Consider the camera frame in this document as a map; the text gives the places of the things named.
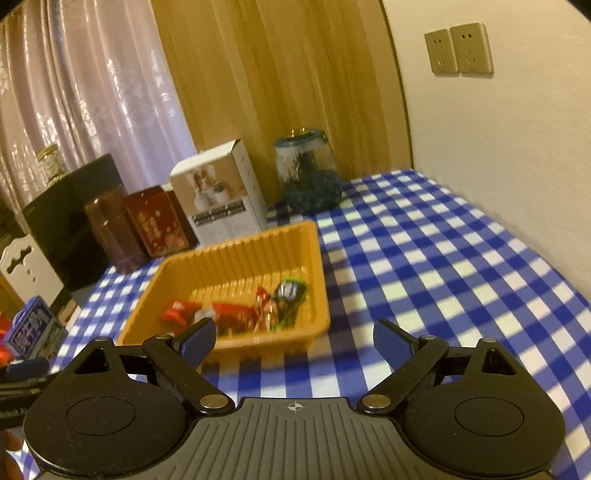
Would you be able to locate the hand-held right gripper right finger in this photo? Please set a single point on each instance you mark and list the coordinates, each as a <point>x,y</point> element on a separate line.
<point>392,342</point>

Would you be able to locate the yellow plastic tray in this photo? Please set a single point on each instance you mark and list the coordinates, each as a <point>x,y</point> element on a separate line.
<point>231,263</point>

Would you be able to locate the brown metal canister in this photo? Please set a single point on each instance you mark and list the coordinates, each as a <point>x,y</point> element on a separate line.
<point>111,230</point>

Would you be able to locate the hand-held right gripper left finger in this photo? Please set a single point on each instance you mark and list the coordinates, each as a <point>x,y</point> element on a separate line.
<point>198,342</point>

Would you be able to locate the green black long snack packet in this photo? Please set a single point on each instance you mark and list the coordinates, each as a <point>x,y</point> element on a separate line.
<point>288,299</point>

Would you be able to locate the dark red gift box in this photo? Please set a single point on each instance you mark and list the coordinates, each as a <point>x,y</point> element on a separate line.
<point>157,226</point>

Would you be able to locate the white chair back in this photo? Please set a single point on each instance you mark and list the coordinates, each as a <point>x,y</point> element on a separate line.
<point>23,272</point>

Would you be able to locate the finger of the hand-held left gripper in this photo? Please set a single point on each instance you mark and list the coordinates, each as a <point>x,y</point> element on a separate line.
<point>27,370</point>

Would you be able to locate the beige wall socket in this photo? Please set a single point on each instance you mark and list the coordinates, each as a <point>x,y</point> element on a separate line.
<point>441,51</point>
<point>471,48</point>

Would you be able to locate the red puffy snack packet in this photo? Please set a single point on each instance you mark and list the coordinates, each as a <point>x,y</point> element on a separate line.
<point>233,314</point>

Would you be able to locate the red package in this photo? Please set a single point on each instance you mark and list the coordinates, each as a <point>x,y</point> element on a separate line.
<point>4,341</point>

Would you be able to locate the sheer pink curtain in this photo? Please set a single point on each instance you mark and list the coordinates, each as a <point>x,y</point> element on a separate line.
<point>92,92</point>

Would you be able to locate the small red candy packet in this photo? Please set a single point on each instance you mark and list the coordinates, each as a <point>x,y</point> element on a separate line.
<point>262,304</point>

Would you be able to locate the glass jar with green decor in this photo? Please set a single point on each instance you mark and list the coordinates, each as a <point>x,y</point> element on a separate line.
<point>307,175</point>

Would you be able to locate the blue milk carton box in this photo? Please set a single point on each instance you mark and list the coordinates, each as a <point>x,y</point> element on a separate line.
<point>34,330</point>

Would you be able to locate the black box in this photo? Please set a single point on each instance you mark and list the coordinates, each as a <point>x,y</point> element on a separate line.
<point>69,221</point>

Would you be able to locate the blue checked tablecloth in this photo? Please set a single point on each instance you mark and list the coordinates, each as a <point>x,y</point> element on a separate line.
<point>415,277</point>

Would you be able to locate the white product box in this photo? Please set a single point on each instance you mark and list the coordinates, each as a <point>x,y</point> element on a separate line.
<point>217,198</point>

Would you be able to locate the gold lidded bottle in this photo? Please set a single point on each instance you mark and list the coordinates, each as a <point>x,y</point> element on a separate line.
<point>50,161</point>

